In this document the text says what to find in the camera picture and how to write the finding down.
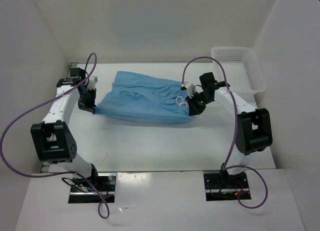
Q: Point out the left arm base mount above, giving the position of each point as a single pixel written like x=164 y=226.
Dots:
x=82 y=193

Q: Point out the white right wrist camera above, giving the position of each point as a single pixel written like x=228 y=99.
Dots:
x=189 y=88

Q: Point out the light blue shorts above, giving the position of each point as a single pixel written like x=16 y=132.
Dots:
x=140 y=98

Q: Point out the white plastic basket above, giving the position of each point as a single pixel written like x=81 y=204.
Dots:
x=242 y=70

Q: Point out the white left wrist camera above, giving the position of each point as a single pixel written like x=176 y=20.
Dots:
x=91 y=84

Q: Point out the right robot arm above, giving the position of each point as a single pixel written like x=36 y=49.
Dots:
x=252 y=132

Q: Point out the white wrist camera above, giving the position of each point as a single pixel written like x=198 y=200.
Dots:
x=189 y=88
x=91 y=84

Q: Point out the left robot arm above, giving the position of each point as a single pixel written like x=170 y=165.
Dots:
x=81 y=169

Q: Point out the aluminium table edge rail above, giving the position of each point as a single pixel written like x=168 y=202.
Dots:
x=55 y=143

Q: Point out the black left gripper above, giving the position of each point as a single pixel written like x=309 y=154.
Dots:
x=90 y=106

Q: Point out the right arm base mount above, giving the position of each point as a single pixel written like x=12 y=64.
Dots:
x=220 y=186

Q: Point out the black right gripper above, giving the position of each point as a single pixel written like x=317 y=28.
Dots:
x=194 y=109

